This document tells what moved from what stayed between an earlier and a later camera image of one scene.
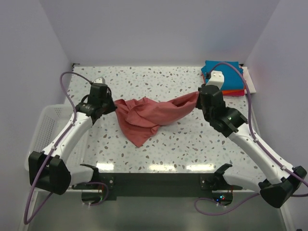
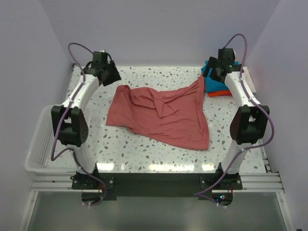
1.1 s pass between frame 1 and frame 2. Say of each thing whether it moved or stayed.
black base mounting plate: stayed
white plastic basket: stayed
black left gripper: moved
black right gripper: moved
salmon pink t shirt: moved
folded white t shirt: stayed
